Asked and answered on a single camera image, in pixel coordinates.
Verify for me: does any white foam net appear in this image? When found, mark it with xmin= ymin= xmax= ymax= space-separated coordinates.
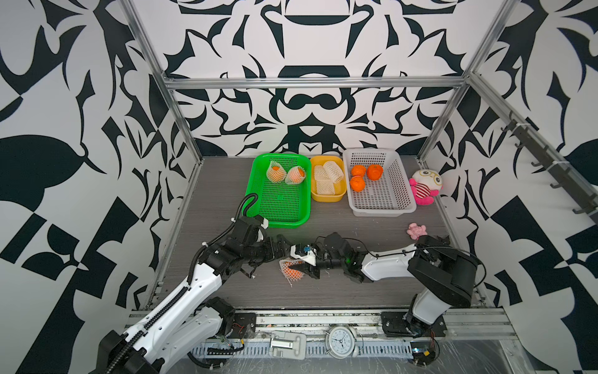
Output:
xmin=323 ymin=161 xmax=344 ymax=183
xmin=313 ymin=165 xmax=331 ymax=182
xmin=316 ymin=180 xmax=336 ymax=196
xmin=279 ymin=259 xmax=305 ymax=287

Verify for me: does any netted orange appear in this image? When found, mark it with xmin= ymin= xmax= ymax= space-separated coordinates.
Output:
xmin=366 ymin=165 xmax=384 ymax=181
xmin=266 ymin=161 xmax=287 ymax=183
xmin=286 ymin=266 xmax=303 ymax=279
xmin=285 ymin=166 xmax=306 ymax=185
xmin=350 ymin=175 xmax=366 ymax=193

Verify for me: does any white perforated plastic basket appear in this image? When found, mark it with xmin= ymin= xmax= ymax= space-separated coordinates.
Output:
xmin=343 ymin=148 xmax=417 ymax=218

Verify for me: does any orange being unwrapped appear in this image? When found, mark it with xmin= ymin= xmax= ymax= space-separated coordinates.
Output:
xmin=350 ymin=165 xmax=367 ymax=179

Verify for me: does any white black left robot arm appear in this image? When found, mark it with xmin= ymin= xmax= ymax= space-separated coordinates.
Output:
xmin=94 ymin=193 xmax=291 ymax=373

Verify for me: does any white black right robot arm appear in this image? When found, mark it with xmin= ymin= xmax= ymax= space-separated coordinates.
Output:
xmin=290 ymin=232 xmax=486 ymax=338

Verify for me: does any green plastic basket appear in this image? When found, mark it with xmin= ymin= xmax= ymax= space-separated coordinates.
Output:
xmin=246 ymin=154 xmax=311 ymax=229

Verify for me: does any yellow plastic tub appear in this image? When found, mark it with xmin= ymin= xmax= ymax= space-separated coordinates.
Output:
xmin=310 ymin=155 xmax=347 ymax=203

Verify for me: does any white analog clock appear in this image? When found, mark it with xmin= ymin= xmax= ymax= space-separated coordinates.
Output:
xmin=325 ymin=326 xmax=358 ymax=359

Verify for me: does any white rectangular device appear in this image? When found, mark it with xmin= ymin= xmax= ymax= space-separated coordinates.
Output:
xmin=269 ymin=331 xmax=307 ymax=360

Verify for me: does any small pink pig toy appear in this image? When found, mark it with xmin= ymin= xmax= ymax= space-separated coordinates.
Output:
xmin=406 ymin=223 xmax=428 ymax=241

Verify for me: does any pink white plush doll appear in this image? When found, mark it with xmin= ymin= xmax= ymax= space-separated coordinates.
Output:
xmin=409 ymin=169 xmax=443 ymax=206

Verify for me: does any small circuit board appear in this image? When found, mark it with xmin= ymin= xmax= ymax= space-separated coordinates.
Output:
xmin=409 ymin=341 xmax=439 ymax=367

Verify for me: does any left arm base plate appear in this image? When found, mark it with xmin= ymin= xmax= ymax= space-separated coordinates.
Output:
xmin=214 ymin=313 xmax=257 ymax=339

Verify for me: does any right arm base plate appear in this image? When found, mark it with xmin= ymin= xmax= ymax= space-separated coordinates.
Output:
xmin=380 ymin=312 xmax=446 ymax=338

